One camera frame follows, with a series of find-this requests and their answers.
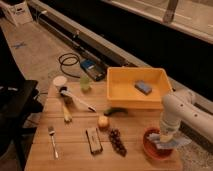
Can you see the red bowl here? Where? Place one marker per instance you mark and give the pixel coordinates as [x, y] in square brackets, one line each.
[150, 148]

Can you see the green pepper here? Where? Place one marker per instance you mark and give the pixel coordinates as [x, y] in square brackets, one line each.
[110, 111]

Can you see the blue grey towel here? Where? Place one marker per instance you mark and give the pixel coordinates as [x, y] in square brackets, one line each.
[173, 143]

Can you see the silver fork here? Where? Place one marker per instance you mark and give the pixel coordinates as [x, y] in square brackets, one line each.
[51, 134]

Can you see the yellow plastic bin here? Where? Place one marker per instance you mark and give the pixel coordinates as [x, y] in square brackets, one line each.
[121, 91]

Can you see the black whiteboard eraser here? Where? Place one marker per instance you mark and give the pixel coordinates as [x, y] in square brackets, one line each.
[94, 141]

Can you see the blue sponge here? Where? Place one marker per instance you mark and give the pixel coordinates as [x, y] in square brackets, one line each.
[143, 87]

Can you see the white cardboard box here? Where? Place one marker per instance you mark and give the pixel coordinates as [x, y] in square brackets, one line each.
[17, 14]

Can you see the black chair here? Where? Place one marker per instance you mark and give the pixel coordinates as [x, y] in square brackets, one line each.
[17, 103]

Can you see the green plastic cup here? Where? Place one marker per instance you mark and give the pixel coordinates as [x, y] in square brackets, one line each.
[85, 83]

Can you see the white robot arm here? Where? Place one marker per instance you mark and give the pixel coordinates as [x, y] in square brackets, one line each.
[178, 106]

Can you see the blue black electronic box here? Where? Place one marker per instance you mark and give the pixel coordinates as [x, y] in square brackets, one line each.
[92, 70]

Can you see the dark grape bunch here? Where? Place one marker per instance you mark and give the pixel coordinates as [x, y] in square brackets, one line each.
[117, 144]

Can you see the yellow apple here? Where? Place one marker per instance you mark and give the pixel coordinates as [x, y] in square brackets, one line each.
[103, 123]

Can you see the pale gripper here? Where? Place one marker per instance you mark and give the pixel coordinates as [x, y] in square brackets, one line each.
[165, 137]

